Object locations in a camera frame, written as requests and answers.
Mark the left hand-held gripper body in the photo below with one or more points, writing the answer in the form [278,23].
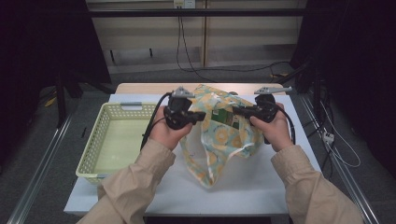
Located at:
[177,112]

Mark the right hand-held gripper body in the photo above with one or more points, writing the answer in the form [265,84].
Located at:
[264,107]

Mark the tall green white box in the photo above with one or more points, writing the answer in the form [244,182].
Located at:
[221,117]

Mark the orange-print cloth bag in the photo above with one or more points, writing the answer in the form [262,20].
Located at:
[221,140]

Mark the pale yellow plastic basket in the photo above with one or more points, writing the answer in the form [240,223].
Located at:
[118,143]

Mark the person's left hand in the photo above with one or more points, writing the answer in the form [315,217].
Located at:
[165,135]

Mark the person's right hand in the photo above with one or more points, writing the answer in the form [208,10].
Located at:
[275,133]

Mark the white power strip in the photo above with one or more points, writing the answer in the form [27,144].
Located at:
[328,137]

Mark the white foam board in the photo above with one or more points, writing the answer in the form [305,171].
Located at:
[243,193]

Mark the black horizontal bar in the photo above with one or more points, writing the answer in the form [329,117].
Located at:
[193,12]

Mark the dark curtain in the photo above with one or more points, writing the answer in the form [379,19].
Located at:
[358,46]
[37,46]

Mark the black metal stand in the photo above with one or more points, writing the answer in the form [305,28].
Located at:
[60,99]

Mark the white wall socket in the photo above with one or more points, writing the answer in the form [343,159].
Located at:
[184,3]

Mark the metal floor rail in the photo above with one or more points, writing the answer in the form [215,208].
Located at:
[348,180]
[40,174]

